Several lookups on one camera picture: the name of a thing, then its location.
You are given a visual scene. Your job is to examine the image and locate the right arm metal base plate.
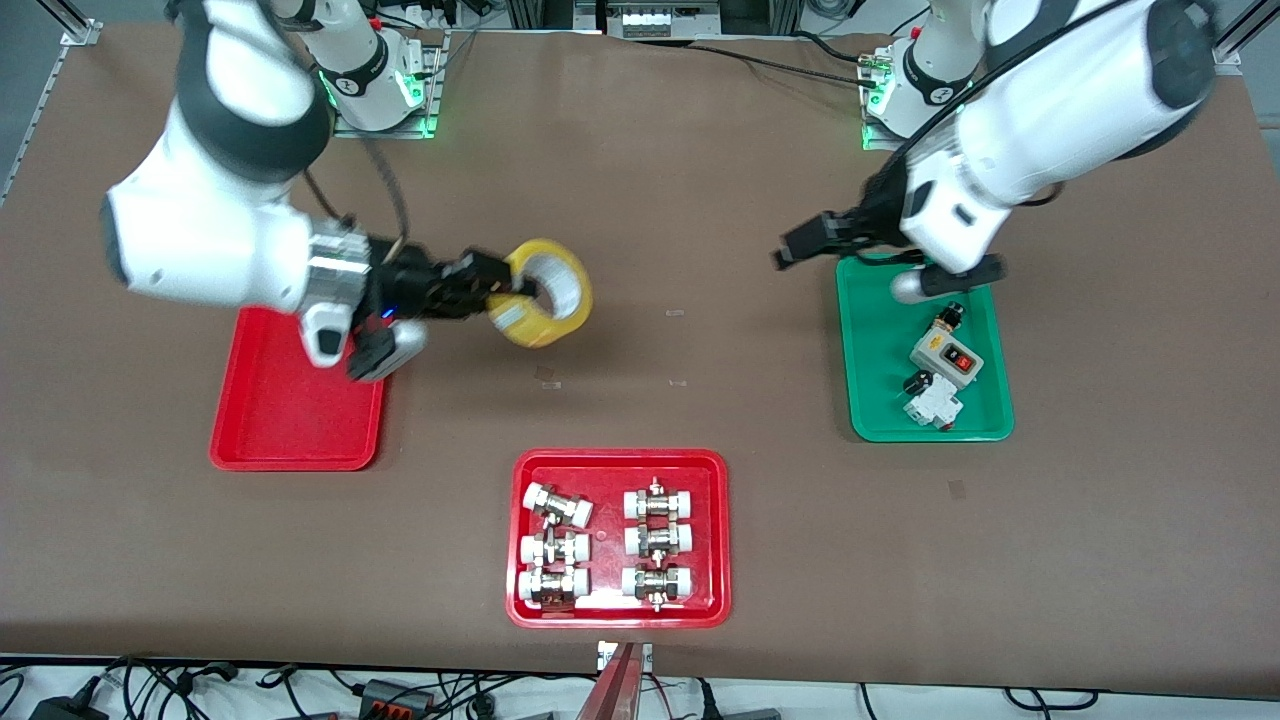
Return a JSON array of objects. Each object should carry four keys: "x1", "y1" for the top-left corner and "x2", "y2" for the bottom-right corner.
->
[{"x1": 333, "y1": 30, "x2": 446, "y2": 139}]

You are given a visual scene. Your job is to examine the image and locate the grey switch box red button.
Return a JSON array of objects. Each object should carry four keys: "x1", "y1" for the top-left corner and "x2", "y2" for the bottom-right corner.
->
[{"x1": 909, "y1": 322, "x2": 985, "y2": 387}]

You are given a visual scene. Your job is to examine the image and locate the black connector box orange tabs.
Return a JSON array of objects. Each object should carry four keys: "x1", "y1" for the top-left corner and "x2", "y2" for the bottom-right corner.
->
[{"x1": 360, "y1": 678, "x2": 436, "y2": 719}]

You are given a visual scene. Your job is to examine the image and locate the aluminium frame profile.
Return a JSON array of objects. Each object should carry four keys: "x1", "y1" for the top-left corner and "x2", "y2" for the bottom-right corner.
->
[
  {"x1": 1215, "y1": 0, "x2": 1280, "y2": 76},
  {"x1": 0, "y1": 0, "x2": 103, "y2": 206}
]

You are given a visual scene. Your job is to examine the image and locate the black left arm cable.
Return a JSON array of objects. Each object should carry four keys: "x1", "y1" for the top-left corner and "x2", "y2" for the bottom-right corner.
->
[{"x1": 885, "y1": 0, "x2": 1136, "y2": 186}]

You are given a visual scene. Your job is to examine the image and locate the black plug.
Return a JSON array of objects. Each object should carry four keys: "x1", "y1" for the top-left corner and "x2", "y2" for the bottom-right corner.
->
[{"x1": 695, "y1": 680, "x2": 781, "y2": 720}]

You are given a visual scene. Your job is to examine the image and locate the grey terminal block unit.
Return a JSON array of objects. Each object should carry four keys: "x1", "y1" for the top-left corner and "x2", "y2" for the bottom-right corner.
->
[{"x1": 605, "y1": 0, "x2": 721, "y2": 39}]

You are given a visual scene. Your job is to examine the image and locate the yellow packing tape roll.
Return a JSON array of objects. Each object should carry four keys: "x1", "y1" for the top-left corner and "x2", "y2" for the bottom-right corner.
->
[{"x1": 487, "y1": 237, "x2": 594, "y2": 350}]

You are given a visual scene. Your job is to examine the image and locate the red metal bar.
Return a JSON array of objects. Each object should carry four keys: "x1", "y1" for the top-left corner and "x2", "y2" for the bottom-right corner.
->
[{"x1": 575, "y1": 643, "x2": 641, "y2": 720}]

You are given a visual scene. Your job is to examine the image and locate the white circuit breaker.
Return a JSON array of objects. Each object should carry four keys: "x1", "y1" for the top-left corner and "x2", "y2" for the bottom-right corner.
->
[{"x1": 903, "y1": 383, "x2": 964, "y2": 431}]

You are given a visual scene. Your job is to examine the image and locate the metal pipe fitting white caps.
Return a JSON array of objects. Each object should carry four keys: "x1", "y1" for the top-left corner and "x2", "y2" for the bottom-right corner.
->
[
  {"x1": 523, "y1": 482, "x2": 594, "y2": 529},
  {"x1": 519, "y1": 530, "x2": 591, "y2": 569},
  {"x1": 621, "y1": 562, "x2": 695, "y2": 613},
  {"x1": 623, "y1": 478, "x2": 696, "y2": 521},
  {"x1": 517, "y1": 566, "x2": 591, "y2": 609},
  {"x1": 623, "y1": 520, "x2": 694, "y2": 558}
]

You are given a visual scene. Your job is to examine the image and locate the small aluminium bracket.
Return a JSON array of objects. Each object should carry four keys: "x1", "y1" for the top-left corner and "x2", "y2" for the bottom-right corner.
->
[{"x1": 597, "y1": 640, "x2": 653, "y2": 673}]

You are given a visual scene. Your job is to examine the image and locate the red plastic tray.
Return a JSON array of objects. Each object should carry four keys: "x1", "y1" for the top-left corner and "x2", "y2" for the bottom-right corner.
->
[
  {"x1": 505, "y1": 448, "x2": 732, "y2": 630},
  {"x1": 209, "y1": 305, "x2": 386, "y2": 472}
]

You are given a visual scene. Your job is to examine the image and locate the black floor cable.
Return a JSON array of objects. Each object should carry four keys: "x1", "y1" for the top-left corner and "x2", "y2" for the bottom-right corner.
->
[
  {"x1": 1005, "y1": 686, "x2": 1101, "y2": 713},
  {"x1": 105, "y1": 655, "x2": 241, "y2": 701}
]

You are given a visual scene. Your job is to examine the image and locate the black power adapter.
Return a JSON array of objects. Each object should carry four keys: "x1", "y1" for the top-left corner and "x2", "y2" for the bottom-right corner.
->
[{"x1": 30, "y1": 693, "x2": 111, "y2": 720}]

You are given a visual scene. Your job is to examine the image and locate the green plastic tray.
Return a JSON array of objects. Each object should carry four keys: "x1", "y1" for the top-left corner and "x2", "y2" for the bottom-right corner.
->
[{"x1": 836, "y1": 253, "x2": 1016, "y2": 444}]

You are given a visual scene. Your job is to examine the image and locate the black cable on table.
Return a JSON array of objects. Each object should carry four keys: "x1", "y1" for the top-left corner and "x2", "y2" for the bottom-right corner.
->
[
  {"x1": 695, "y1": 42, "x2": 876, "y2": 86},
  {"x1": 795, "y1": 32, "x2": 886, "y2": 66}
]

